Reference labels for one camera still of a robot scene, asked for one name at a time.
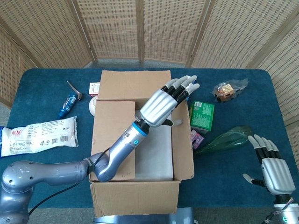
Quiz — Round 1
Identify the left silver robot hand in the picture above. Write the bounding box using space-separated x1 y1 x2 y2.
140 75 201 128

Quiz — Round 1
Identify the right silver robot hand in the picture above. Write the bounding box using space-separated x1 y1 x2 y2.
242 134 296 195

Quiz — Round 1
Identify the big red cardboard box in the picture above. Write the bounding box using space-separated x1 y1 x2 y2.
89 69 195 218

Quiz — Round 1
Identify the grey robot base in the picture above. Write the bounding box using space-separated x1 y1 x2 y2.
93 206 196 224

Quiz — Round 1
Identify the green carton box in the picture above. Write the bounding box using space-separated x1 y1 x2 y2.
189 100 215 134

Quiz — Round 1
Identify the small purple box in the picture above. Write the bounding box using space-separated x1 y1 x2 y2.
190 129 205 150

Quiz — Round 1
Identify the small white red box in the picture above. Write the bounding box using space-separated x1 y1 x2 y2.
88 82 101 96

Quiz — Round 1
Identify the white foam sheet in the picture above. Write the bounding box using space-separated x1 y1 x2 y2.
135 126 174 182

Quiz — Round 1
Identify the clear bag of pastry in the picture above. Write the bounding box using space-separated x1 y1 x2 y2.
211 78 249 103

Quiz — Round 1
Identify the woven bamboo folding screen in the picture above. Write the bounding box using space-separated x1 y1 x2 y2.
0 0 299 164

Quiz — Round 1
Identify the blue squeeze tube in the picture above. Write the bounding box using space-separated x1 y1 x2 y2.
57 80 83 119

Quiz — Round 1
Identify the white plastic food bag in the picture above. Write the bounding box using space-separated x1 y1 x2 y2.
0 116 79 157

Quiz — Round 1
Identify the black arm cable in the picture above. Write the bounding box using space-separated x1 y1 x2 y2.
28 147 110 216

